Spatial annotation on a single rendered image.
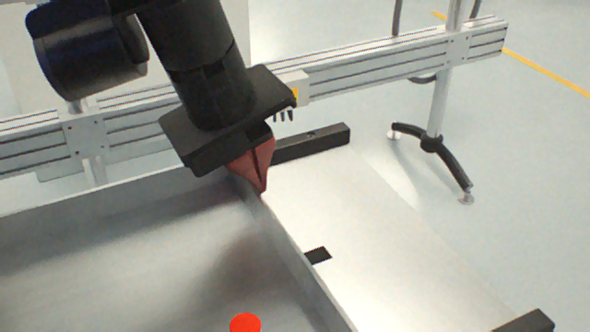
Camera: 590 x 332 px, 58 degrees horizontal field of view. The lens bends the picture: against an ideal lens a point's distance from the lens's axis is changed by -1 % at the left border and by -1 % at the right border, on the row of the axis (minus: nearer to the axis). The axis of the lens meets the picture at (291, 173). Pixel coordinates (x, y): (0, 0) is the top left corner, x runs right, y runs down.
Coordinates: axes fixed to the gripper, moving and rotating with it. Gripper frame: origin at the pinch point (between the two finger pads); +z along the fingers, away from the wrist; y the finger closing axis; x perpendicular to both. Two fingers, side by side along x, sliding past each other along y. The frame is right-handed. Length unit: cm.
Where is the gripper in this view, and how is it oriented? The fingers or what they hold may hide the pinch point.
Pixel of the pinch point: (258, 182)
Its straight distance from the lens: 49.3
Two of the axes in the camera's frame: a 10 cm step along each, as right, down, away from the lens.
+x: 4.6, 5.3, -7.1
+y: -8.5, 5.0, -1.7
